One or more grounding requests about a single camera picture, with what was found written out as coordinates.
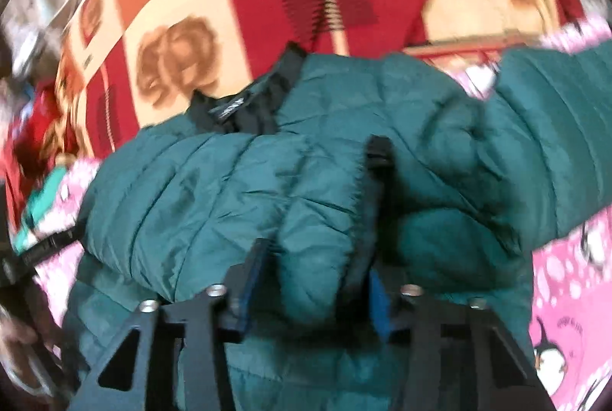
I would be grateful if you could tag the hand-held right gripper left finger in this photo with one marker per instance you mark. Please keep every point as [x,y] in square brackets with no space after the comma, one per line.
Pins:
[249,291]

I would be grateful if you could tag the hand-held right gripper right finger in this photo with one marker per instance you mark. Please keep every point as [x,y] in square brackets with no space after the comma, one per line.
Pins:
[380,301]

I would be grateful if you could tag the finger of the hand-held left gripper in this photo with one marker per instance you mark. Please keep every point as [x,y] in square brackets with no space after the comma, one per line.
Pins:
[57,241]

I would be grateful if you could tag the dark green puffer jacket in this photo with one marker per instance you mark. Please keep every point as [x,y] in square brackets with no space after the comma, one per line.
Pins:
[334,181]

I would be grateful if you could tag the pile of red clothes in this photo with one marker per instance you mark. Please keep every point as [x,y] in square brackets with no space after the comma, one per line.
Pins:
[28,138]

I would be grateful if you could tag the bright green cloth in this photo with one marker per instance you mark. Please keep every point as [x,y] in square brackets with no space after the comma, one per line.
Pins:
[40,200]

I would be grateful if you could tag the pink penguin-print blanket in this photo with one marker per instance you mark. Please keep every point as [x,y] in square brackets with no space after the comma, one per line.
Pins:
[569,286]

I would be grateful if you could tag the red orange rose-print blanket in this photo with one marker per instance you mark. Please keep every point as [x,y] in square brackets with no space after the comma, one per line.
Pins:
[267,9]

